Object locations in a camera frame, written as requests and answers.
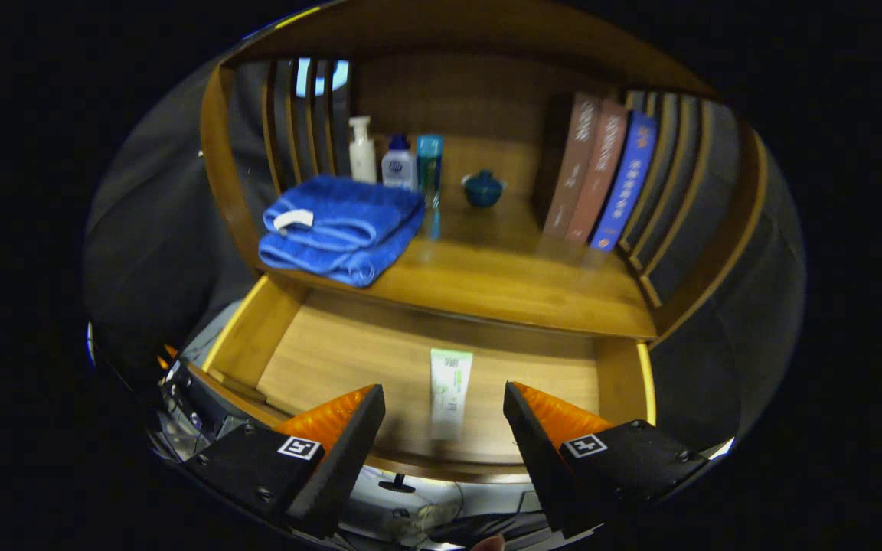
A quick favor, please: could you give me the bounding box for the folded blue towel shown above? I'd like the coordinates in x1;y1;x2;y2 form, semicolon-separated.
258;175;426;289

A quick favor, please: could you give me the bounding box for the white green tube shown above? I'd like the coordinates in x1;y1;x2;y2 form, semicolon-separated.
430;348;474;442

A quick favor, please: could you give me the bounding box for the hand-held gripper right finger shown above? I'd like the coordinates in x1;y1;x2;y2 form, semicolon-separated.
503;381;710;536

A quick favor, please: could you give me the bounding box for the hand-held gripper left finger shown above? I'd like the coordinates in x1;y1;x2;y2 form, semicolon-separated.
181;384;387;539

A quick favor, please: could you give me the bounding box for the wooden drawer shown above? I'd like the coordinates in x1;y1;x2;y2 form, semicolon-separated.
202;274;656;494

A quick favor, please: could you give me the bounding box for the wooden cabinet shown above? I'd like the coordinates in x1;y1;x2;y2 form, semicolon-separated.
200;0;767;353

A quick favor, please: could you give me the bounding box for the blue lidded ceramic cup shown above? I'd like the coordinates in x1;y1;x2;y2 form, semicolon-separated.
462;169;507;209

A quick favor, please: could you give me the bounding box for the white bottle blue cap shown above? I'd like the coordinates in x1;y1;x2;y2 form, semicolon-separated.
381;134;418;191

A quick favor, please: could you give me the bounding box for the dark brown book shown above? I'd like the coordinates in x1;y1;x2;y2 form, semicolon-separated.
542;93;603;238

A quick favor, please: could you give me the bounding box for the white pump bottle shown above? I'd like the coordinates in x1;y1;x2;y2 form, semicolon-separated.
348;116;377;184

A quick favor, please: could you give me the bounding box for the blue book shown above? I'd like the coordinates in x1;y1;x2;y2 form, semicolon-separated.
589;112;658;253

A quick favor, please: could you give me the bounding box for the wooden countertop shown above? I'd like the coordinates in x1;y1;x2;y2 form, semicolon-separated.
257;180;658;340

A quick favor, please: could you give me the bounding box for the reddish brown book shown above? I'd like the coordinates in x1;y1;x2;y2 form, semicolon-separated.
565;99;630;246

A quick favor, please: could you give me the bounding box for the black backdrop cloth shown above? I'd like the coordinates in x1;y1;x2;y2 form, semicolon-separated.
83;46;807;460

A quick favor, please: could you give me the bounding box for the teal slim bottle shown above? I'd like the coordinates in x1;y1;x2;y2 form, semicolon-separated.
416;135;444;209

